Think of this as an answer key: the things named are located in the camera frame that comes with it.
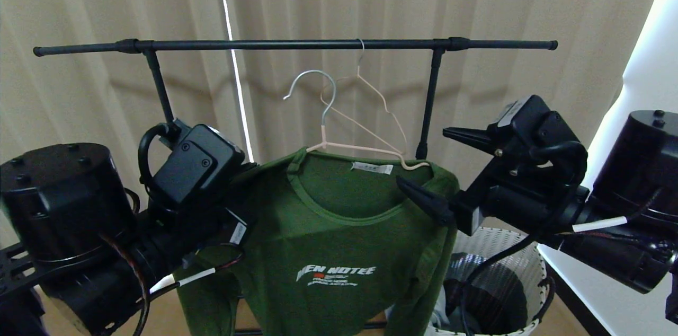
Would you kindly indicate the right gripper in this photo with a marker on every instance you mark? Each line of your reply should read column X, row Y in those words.
column 519, row 203

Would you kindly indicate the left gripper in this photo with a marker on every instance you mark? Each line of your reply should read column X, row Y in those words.
column 132, row 277

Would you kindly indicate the green long-sleeved shirt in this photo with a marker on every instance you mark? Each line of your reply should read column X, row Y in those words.
column 344, row 240

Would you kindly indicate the pink clothes hanger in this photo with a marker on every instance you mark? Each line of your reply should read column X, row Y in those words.
column 323, row 134
column 358, row 65

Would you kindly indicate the white laundry basket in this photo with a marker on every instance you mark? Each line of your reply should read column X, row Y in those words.
column 508, row 243

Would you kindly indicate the black clothes rack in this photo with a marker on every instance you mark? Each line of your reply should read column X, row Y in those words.
column 265, row 45

